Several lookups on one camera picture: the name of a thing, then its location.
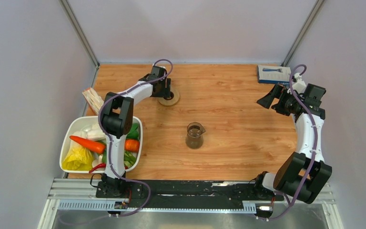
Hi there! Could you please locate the round wooden dripper holder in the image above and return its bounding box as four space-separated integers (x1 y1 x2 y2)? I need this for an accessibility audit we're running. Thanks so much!
158 87 180 106

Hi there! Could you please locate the smoked glass carafe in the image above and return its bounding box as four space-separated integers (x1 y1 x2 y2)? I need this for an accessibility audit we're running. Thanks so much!
185 122 206 149

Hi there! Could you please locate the white vegetable tray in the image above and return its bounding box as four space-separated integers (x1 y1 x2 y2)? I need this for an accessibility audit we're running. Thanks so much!
59 116 143 174

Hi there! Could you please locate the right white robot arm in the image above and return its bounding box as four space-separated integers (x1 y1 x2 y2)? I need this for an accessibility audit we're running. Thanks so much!
253 84 332 204

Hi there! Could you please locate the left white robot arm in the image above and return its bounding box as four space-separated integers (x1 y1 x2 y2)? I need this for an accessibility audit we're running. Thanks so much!
96 65 171 198

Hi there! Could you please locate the coffee filter pack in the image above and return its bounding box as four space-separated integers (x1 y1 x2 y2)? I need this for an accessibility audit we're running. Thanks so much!
82 87 104 115

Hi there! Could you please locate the blue white box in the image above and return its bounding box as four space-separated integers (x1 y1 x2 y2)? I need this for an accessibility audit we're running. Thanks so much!
256 65 291 85

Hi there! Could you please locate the green bok choy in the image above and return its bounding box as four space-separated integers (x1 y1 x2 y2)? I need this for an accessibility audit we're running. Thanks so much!
126 123 140 140

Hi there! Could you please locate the small orange pumpkin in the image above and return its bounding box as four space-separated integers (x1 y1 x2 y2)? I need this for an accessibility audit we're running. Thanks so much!
124 139 141 153

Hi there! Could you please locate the green leafy vegetable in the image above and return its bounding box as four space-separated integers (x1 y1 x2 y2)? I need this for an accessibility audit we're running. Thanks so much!
101 150 137 169

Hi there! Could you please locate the orange carrot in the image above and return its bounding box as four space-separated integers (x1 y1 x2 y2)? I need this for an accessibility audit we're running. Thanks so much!
69 135 106 154

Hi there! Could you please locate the red chili pepper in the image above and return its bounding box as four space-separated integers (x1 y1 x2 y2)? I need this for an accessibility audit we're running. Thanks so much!
89 163 106 174

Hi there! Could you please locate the white mushroom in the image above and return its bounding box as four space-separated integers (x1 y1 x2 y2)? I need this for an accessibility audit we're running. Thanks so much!
92 155 103 167

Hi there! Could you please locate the yellow napa cabbage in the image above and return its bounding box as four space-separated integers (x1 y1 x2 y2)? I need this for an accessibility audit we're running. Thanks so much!
62 140 95 171

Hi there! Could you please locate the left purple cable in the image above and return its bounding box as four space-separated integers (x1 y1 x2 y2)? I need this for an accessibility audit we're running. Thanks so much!
98 59 174 218

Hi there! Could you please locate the purple cable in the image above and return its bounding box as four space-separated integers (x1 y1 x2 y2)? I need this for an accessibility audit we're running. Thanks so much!
254 64 319 221
98 59 174 218

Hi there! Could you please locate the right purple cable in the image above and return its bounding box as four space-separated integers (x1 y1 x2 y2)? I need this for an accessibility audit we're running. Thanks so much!
254 64 319 221

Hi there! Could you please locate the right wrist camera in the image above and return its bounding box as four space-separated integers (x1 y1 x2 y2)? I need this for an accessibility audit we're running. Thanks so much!
292 75 306 94

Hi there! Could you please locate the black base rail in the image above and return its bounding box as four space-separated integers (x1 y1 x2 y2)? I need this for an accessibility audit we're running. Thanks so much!
95 180 275 210

